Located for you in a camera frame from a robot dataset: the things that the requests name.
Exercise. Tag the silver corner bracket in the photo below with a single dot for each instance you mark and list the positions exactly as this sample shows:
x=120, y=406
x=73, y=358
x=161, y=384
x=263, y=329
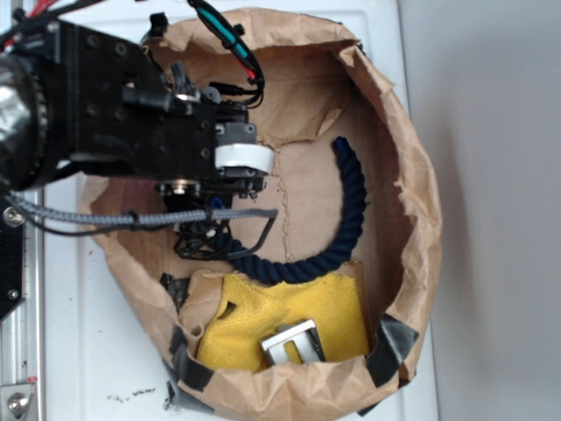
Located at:
x=19, y=402

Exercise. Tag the silver metal bracket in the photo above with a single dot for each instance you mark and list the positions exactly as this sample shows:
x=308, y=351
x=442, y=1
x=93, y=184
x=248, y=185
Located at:
x=304, y=337

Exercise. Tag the aluminium frame rail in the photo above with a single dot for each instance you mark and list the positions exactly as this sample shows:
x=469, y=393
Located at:
x=22, y=332

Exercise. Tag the yellow cloth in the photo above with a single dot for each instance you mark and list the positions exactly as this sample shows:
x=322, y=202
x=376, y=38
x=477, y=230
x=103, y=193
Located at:
x=248, y=313

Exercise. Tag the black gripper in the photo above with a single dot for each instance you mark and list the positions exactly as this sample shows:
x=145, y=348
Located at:
x=123, y=117

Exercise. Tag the brown paper bag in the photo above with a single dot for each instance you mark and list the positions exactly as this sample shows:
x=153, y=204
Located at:
x=319, y=85

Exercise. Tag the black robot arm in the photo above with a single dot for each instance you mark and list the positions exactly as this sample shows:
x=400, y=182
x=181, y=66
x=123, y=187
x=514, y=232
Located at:
x=28, y=125

